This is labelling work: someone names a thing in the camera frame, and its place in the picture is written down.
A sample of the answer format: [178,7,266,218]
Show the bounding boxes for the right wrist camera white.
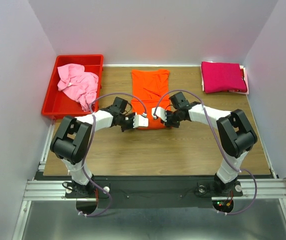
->
[151,106,167,123]

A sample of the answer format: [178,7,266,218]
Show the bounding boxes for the pink t shirt in bin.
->
[57,63,99,112]

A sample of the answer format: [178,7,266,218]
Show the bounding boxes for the folded magenta t shirt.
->
[200,61,248,94]

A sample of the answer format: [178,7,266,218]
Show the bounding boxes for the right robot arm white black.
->
[152,91,258,195]

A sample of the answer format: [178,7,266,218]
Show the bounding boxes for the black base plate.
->
[65,175,244,210]

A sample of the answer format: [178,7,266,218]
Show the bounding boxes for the red plastic bin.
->
[41,54,104,120]

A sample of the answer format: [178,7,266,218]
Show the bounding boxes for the folded light pink shirt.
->
[240,65,249,95]

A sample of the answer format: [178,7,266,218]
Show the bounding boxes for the purple cable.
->
[77,92,148,218]
[153,89,258,216]

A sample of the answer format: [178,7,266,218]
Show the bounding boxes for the orange t shirt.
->
[131,69,171,130]

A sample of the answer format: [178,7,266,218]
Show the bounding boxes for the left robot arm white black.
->
[50,97,138,197]

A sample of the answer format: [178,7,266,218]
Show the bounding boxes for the aluminium rail frame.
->
[13,122,286,240]

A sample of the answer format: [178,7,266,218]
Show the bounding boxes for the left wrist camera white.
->
[133,113,149,129]

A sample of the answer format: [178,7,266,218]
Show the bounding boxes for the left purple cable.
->
[77,92,148,218]

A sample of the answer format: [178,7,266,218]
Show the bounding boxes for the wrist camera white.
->
[133,113,149,129]
[151,106,167,123]

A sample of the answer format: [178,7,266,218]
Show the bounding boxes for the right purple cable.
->
[153,89,258,216]

